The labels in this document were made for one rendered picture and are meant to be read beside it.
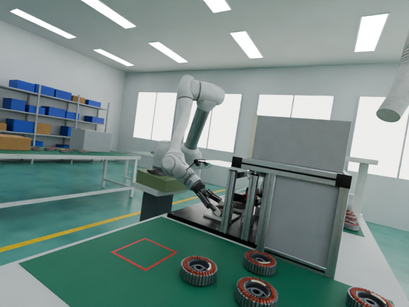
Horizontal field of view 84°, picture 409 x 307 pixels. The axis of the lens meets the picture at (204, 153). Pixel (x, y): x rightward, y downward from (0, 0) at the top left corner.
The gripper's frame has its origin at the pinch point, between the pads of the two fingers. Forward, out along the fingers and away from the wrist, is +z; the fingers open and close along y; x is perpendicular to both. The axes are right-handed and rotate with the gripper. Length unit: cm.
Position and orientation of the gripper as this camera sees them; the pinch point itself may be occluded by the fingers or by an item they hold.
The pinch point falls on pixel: (222, 210)
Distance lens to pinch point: 128.0
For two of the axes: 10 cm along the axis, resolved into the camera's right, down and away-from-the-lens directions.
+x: 5.7, -7.8, -2.6
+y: -4.3, -0.2, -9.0
